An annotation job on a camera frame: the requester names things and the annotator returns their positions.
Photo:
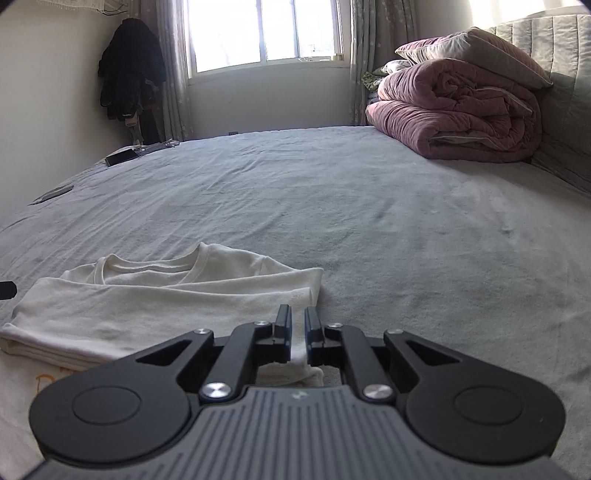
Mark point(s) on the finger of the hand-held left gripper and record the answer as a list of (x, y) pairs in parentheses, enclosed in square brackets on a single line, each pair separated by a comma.
[(8, 290)]

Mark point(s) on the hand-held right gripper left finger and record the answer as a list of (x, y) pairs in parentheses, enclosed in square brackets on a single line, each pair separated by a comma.
[(282, 334)]

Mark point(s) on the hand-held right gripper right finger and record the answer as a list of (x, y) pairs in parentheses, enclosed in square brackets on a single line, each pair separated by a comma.
[(314, 337)]

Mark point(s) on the white printed sweatshirt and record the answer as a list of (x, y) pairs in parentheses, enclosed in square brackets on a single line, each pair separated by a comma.
[(161, 304)]

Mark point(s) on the dark hanging clothes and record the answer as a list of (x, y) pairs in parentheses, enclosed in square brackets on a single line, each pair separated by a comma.
[(131, 64)]

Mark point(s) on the dark flat device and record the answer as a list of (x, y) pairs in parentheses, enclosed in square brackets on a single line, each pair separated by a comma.
[(53, 194)]

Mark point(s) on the black phone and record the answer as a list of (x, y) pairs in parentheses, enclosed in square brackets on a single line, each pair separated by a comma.
[(121, 156)]

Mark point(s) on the silver clear small item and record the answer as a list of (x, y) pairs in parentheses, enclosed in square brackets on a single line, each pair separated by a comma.
[(157, 146)]

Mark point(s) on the coat stand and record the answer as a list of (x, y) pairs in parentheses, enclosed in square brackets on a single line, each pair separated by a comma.
[(147, 120)]

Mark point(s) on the pink folded quilt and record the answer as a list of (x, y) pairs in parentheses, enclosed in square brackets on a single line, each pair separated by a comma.
[(452, 115)]

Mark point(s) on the green floral cloth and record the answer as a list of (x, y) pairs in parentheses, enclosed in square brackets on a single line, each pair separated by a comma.
[(371, 81)]

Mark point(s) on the grey patterned curtain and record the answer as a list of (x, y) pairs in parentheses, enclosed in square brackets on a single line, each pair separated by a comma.
[(173, 69), (378, 37)]

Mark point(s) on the white floral pillow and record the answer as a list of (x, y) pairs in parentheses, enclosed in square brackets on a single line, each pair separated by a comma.
[(397, 67)]

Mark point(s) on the white lace cloth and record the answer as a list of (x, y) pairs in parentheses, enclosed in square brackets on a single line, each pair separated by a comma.
[(111, 5)]

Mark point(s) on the window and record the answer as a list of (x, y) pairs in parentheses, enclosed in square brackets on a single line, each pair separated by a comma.
[(263, 32)]

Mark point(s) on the pink and grey pillow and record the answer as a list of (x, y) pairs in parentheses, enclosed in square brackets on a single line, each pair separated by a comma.
[(480, 53)]

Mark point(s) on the grey quilted headboard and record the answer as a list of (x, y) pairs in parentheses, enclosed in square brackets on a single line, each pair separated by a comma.
[(568, 92)]

